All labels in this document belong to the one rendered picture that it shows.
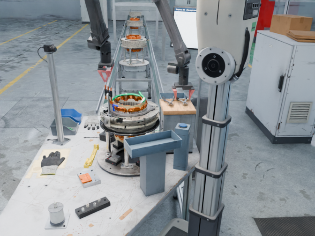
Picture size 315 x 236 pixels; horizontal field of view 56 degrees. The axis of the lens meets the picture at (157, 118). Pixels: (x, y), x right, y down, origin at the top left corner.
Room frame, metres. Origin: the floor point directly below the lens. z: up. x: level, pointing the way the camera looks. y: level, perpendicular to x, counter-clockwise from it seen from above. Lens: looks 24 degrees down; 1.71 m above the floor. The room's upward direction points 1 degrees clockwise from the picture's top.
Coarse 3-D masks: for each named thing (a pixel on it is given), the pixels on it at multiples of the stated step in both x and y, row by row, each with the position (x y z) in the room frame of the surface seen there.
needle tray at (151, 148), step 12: (168, 132) 1.28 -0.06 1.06; (132, 144) 1.20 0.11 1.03; (144, 144) 1.21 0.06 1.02; (156, 144) 1.14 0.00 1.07; (168, 144) 1.16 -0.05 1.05; (180, 144) 1.19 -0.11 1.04; (132, 156) 1.09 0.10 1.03; (144, 156) 1.15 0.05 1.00; (156, 156) 1.15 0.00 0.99; (144, 168) 1.15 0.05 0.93; (156, 168) 1.15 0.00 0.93; (144, 180) 1.15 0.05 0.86; (156, 180) 1.15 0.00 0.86; (144, 192) 1.15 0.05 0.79; (156, 192) 1.15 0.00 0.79
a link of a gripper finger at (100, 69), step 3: (102, 66) 1.50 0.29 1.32; (99, 69) 1.48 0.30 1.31; (102, 69) 1.48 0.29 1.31; (105, 69) 1.48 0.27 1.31; (99, 72) 1.48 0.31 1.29; (105, 72) 1.49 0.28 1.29; (108, 72) 1.48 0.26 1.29; (102, 75) 1.49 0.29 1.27; (108, 75) 1.49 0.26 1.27; (102, 78) 1.50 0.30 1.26; (105, 81) 1.50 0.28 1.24
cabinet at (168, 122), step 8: (160, 112) 1.70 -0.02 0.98; (160, 120) 1.71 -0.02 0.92; (168, 120) 1.53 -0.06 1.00; (176, 120) 1.54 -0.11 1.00; (184, 120) 1.54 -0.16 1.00; (192, 120) 1.54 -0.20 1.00; (160, 128) 1.71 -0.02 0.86; (168, 128) 1.53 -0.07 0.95; (192, 128) 1.55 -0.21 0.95; (192, 136) 1.55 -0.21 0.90; (192, 144) 1.55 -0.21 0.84; (168, 152) 1.53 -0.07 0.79; (192, 152) 1.55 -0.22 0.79
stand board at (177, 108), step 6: (162, 102) 1.66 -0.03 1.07; (174, 102) 1.67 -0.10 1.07; (180, 102) 1.67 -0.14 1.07; (162, 108) 1.57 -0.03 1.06; (168, 108) 1.57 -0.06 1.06; (174, 108) 1.57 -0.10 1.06; (180, 108) 1.57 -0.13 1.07; (186, 108) 1.57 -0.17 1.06; (192, 108) 1.57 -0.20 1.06; (168, 114) 1.52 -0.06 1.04; (174, 114) 1.53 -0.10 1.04; (180, 114) 1.53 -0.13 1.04
